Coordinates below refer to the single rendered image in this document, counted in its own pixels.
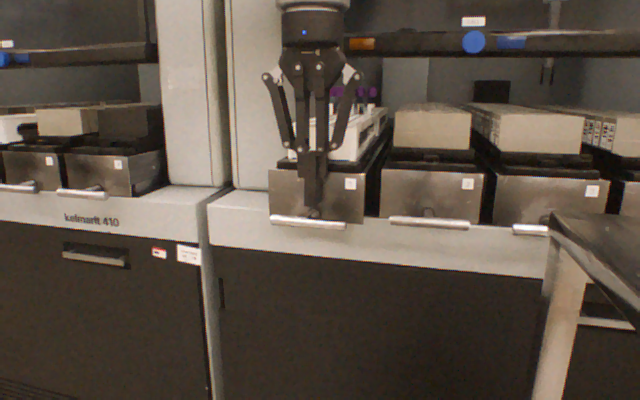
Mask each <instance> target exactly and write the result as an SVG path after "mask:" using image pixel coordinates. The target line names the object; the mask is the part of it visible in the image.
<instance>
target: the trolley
mask: <svg viewBox="0 0 640 400"><path fill-rule="evenodd" d="M548 231H549V232H550V233H551V234H552V235H551V241H550V246H549V248H548V254H547V260H546V266H545V272H544V278H543V284H542V290H541V296H540V303H539V309H538V315H537V321H536V328H535V329H534V334H533V340H532V346H531V352H530V358H529V364H528V370H527V376H526V378H525V382H524V388H523V394H522V400H561V397H562V392H563V387H564V381H565V377H566V375H567V372H568V367H569V362H570V357H571V352H572V347H573V342H574V337H575V332H576V327H577V322H578V317H579V314H580V311H581V306H582V300H583V295H584V290H585V285H586V280H587V275H588V276H589V278H590V279H591V280H592V281H593V282H594V284H595V285H596V286H597V287H598V288H599V289H600V290H601V292H602V293H603V294H604V295H605V296H606V297H607V298H608V299H609V301H610V302H611V303H612V304H613V306H614V307H615V308H616V309H617V310H618V311H619V312H620V313H621V314H622V315H623V317H624V318H625V320H626V321H627V322H628V323H629V324H631V325H632V326H633V327H634V328H635V329H636V330H637V333H638V334H639V335H640V216H627V215H613V214H599V213H586V212H571V211H557V210H554V211H552V212H551V213H550V220H549V226H548Z"/></svg>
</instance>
